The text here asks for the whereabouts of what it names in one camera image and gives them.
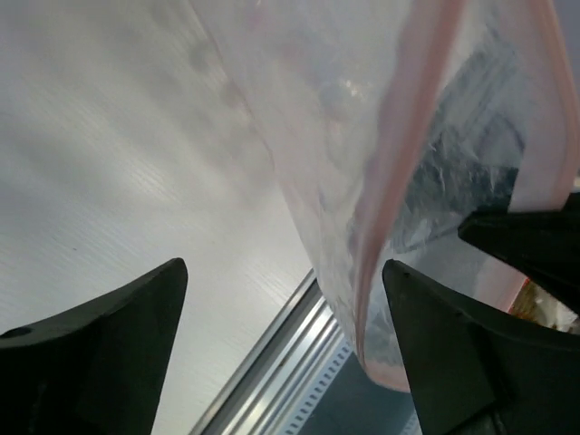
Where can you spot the clear pink-dotted zip bag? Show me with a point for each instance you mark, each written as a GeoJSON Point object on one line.
{"type": "Point", "coordinates": [388, 123]}

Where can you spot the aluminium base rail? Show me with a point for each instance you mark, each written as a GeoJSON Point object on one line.
{"type": "Point", "coordinates": [267, 384]}

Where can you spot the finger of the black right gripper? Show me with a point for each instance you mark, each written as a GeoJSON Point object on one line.
{"type": "Point", "coordinates": [542, 245]}

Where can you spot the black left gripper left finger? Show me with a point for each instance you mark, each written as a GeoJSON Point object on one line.
{"type": "Point", "coordinates": [97, 368]}

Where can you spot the white slotted cable duct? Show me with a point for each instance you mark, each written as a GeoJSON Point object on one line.
{"type": "Point", "coordinates": [341, 399]}

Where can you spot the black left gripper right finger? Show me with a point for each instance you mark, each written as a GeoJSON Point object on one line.
{"type": "Point", "coordinates": [473, 369]}

